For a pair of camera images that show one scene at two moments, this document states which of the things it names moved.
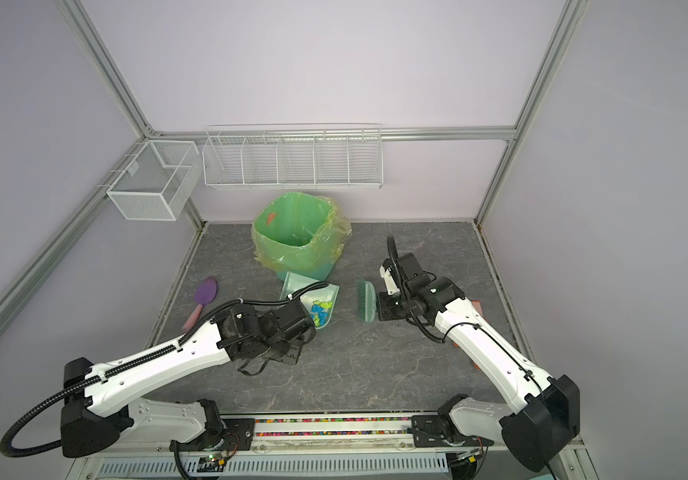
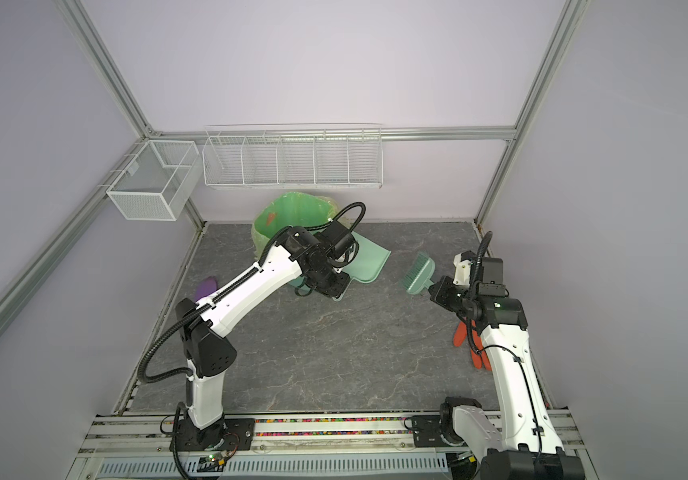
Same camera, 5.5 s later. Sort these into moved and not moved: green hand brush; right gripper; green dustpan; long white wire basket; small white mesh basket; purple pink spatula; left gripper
Moved: left gripper; right gripper; green dustpan; green hand brush
Not moved: long white wire basket; purple pink spatula; small white mesh basket
